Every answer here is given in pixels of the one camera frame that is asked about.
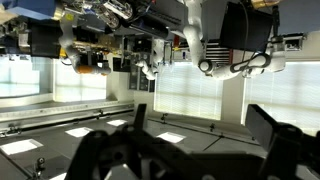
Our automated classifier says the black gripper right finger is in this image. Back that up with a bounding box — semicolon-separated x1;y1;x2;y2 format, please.
245;103;306;180

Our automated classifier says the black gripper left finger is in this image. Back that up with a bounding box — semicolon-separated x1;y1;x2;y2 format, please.
64;103;156;180

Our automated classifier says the ceiling light panel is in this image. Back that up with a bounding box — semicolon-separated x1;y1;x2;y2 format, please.
156;131;187;144
64;126;94;138
106;119;128;127
0;138;44;156

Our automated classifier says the white window blind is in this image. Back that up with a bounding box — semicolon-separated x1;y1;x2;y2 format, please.
153;61;224;121
241;61;320;134

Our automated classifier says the white robot with orange joint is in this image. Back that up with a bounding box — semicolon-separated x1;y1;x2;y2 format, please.
58;19;113;76

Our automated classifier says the black box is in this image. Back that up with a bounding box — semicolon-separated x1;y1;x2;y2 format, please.
28;23;63;59

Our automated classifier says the black flat monitor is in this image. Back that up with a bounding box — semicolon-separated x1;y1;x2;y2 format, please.
219;1;274;53

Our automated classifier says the black cylinder tube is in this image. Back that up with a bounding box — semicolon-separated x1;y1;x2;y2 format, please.
133;18;183;41

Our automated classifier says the metallic motor mechanism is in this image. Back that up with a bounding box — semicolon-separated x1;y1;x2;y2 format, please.
71;0;134;29

